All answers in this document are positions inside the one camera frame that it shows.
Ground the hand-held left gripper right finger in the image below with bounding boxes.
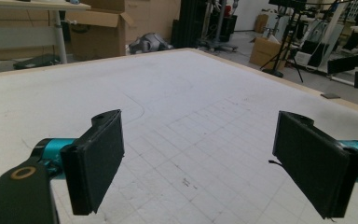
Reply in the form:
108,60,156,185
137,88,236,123
271,110,358,219

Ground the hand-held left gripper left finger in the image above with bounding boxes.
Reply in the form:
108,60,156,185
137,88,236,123
42,108,126,217

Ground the black tripod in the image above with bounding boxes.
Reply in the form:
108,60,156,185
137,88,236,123
259,0,306,84

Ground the small cardboard box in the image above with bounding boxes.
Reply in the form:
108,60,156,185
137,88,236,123
249,36,289,71

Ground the white grid foam mat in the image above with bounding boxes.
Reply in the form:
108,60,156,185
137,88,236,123
0,49,358,224

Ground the black flat device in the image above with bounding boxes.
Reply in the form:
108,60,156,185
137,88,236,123
12,53,61,70

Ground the open cardboard box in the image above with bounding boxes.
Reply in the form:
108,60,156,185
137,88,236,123
65,8,137,62

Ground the grey rounded device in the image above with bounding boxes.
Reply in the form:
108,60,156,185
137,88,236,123
128,32,175,55

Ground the grey wheeled metal stand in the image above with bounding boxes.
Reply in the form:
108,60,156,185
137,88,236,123
199,0,240,52

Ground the white-legged desk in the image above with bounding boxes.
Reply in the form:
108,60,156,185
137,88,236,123
0,0,91,65

